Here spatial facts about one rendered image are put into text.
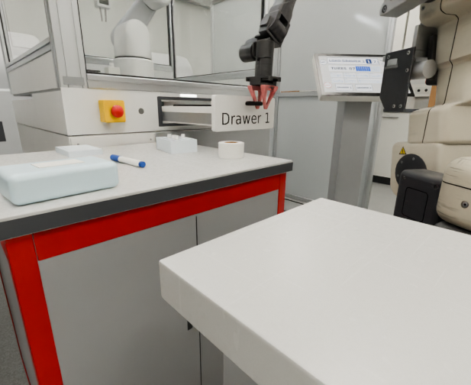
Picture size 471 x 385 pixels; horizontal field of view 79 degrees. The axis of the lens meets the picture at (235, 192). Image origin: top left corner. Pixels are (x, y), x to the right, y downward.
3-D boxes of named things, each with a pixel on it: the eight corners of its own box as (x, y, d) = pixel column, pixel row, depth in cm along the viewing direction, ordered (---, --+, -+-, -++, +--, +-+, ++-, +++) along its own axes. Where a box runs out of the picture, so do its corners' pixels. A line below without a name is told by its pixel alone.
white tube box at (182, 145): (197, 152, 87) (197, 139, 86) (171, 153, 83) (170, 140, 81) (180, 147, 97) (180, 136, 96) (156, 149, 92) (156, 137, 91)
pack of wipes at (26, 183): (96, 177, 54) (93, 153, 53) (121, 186, 49) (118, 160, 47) (-3, 194, 44) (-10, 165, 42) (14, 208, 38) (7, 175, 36)
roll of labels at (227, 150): (246, 158, 77) (246, 143, 76) (220, 159, 75) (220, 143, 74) (240, 154, 83) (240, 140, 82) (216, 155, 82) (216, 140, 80)
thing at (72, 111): (271, 124, 159) (272, 97, 155) (67, 135, 90) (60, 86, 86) (175, 118, 224) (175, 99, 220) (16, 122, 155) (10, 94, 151)
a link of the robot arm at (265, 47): (265, 35, 86) (278, 38, 89) (250, 38, 91) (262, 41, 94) (263, 59, 88) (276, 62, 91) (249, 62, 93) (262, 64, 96)
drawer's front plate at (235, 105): (273, 127, 108) (275, 97, 105) (214, 131, 89) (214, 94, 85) (269, 127, 109) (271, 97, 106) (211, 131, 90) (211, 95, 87)
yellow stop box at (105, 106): (127, 122, 98) (125, 100, 96) (105, 122, 93) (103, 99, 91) (120, 121, 101) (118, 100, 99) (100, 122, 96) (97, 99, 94)
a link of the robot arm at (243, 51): (272, 12, 87) (287, 32, 92) (246, 20, 95) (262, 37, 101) (256, 47, 86) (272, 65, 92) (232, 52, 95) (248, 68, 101)
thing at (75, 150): (102, 154, 81) (102, 148, 80) (69, 157, 75) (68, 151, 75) (87, 149, 90) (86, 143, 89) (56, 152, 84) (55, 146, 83)
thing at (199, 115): (267, 124, 108) (268, 107, 106) (215, 126, 90) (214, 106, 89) (201, 120, 135) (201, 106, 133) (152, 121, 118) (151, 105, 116)
